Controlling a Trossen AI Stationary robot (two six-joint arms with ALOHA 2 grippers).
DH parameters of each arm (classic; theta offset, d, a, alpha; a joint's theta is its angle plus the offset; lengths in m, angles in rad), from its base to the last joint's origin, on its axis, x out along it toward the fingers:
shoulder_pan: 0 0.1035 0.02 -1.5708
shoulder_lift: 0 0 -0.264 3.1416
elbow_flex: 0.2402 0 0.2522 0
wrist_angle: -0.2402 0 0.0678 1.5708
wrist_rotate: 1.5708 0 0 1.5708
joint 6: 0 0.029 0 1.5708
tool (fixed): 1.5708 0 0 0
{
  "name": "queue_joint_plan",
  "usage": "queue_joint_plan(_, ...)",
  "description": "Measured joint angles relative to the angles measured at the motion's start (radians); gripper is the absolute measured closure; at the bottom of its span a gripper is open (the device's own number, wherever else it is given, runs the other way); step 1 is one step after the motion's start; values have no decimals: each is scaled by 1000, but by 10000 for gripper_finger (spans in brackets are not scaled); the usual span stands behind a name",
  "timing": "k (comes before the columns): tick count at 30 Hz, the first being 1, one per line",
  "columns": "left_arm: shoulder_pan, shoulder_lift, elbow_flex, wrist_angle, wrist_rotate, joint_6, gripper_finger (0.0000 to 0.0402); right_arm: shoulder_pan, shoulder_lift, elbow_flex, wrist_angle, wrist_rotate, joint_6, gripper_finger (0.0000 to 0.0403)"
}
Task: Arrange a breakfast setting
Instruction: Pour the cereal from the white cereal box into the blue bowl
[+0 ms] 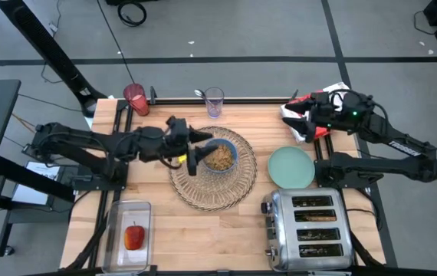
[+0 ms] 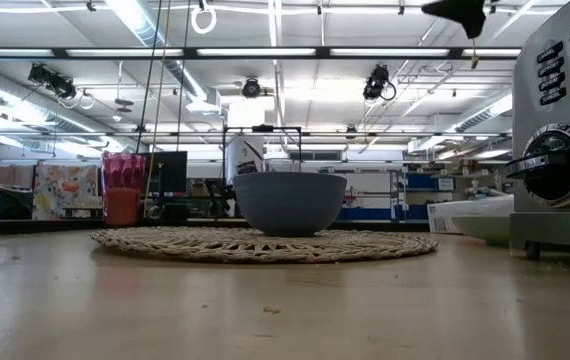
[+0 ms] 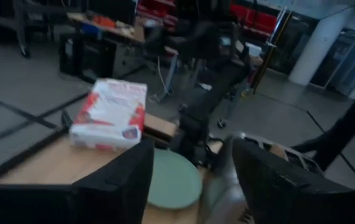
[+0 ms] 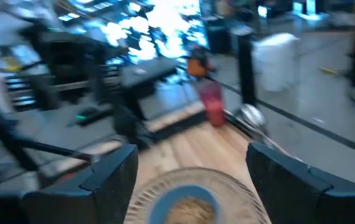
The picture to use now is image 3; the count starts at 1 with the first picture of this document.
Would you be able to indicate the black wheeled cart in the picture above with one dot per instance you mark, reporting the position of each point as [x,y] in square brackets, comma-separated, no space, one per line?
[18,28]

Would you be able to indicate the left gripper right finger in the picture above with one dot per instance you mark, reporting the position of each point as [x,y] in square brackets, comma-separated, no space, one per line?
[267,180]

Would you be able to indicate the silver toaster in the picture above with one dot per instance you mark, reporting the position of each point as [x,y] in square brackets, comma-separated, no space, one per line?
[224,193]

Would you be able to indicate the white round column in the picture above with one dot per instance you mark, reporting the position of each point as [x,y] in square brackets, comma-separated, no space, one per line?
[317,46]

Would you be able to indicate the glass door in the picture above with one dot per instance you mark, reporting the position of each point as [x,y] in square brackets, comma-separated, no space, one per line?
[348,62]

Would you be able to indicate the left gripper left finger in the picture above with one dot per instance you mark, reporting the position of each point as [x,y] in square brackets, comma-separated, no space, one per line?
[118,193]

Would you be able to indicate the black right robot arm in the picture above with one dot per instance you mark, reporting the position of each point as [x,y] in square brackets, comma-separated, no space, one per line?
[215,90]

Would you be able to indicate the pale green plate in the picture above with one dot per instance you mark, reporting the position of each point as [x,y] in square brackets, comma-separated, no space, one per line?
[174,180]

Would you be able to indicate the black rig frame post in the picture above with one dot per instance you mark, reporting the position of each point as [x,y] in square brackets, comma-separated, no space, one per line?
[345,130]

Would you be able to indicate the black cabinet under desk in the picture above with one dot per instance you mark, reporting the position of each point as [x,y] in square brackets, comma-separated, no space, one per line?
[87,59]

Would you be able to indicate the black computer monitor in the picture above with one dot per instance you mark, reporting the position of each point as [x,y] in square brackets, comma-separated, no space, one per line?
[112,11]

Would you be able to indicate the cluttered wooden desk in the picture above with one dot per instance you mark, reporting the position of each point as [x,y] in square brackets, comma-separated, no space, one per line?
[118,29]

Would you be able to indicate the white cereal box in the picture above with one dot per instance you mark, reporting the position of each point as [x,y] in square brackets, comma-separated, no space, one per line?
[110,115]

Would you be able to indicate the red storage bins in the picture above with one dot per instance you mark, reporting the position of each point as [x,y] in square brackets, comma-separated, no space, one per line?
[258,20]
[155,7]

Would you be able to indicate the slanted metal pole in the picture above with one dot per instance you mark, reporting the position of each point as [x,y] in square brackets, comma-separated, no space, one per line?
[272,46]

